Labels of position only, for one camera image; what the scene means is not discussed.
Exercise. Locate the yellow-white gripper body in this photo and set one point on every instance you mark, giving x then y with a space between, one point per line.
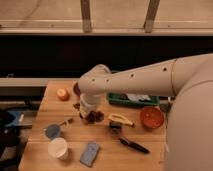
88 103

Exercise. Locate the dark red grape bunch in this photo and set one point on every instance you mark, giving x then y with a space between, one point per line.
92 117

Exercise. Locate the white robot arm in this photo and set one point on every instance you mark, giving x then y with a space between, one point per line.
189 80

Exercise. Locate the purple bowl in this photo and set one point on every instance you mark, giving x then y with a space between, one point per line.
76 90

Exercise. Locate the red-orange bowl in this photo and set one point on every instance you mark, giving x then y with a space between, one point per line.
151 117

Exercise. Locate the green plastic tray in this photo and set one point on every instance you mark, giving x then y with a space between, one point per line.
114 98

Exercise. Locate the red-yellow apple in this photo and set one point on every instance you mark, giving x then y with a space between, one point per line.
62 94

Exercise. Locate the yellow banana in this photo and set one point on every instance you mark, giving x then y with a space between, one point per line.
121 119

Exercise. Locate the dark brown block in tray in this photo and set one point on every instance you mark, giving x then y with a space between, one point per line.
123 97

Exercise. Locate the small grey metal block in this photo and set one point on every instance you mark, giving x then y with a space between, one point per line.
115 127

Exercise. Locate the grey cloth in tray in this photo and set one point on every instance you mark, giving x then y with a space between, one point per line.
138 97

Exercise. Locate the blue measuring cup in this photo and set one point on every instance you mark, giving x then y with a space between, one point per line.
54 130

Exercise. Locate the blue sponge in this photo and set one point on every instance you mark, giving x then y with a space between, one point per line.
90 153

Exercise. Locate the white cup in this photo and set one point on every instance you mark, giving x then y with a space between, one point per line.
58 148

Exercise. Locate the black handled knife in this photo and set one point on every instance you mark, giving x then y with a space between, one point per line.
134 145

